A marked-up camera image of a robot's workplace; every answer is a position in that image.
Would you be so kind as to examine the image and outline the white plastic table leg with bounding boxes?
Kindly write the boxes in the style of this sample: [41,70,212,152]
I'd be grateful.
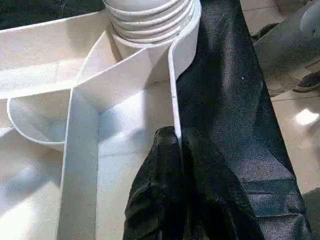
[102,0,198,48]

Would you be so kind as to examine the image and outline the white plastic table top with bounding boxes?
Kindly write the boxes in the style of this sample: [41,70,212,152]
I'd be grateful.
[0,0,203,240]

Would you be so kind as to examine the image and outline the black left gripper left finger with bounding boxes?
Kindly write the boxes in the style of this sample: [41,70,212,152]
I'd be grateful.
[123,126,187,240]

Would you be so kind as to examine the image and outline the black table mat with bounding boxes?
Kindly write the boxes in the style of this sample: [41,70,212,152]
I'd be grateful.
[0,0,313,240]

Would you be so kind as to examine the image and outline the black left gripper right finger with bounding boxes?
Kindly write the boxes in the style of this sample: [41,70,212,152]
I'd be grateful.
[181,128,262,240]

